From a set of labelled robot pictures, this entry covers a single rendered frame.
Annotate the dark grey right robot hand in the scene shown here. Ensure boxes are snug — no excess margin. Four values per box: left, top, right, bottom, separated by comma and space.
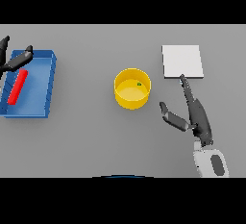
159, 73, 214, 148

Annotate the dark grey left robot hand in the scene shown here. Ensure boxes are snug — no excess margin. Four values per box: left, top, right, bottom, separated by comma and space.
0, 35, 35, 81

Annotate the red beaker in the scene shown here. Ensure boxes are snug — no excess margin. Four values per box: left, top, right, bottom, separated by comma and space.
7, 68, 29, 106

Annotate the pale square measuring scale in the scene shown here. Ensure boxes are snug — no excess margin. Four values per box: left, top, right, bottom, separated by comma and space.
160, 44, 205, 80

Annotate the yellow bowl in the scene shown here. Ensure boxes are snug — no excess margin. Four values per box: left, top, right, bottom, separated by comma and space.
113, 67, 152, 111

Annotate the blue tray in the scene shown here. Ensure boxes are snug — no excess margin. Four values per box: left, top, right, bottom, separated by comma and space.
0, 49, 58, 119

